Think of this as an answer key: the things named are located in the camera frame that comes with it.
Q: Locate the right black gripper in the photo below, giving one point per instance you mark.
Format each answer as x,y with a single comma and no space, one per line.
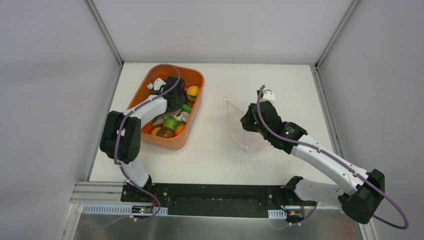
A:
249,120

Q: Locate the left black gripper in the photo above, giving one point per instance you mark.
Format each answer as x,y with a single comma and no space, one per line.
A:
178,100

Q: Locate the clear zip top bag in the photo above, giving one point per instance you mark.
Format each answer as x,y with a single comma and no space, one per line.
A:
248,142

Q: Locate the grey toy fish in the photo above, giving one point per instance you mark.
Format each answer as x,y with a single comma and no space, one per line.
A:
158,120

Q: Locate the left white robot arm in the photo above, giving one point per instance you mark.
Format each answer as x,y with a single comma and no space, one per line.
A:
121,136

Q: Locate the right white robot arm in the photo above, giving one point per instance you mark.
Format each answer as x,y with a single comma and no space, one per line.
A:
355,190

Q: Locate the white mushroom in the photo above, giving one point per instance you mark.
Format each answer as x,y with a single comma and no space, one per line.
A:
182,116

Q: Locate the orange fruit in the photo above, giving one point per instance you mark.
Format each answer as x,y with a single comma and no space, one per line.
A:
192,93

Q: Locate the green lime fruit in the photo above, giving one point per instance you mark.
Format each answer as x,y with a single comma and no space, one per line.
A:
170,123

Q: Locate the small orange tangerine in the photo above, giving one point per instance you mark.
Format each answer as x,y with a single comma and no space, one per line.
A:
180,128

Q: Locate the orange plastic basket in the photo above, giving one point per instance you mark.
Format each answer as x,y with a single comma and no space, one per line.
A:
191,77

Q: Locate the brown chestnut ball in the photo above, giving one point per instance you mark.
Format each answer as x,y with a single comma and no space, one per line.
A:
165,132

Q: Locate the yellow lemon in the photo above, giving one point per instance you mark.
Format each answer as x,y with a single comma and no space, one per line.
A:
155,131

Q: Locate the red tomato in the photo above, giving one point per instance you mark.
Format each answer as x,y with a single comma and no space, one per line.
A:
147,129

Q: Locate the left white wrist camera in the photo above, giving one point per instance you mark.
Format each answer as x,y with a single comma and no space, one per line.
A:
156,85

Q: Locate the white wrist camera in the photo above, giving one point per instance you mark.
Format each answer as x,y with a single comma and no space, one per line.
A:
156,85
267,95

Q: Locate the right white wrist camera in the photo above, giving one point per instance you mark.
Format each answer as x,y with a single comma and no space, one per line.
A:
267,95

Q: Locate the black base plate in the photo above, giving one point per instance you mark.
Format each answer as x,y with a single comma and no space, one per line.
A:
214,200

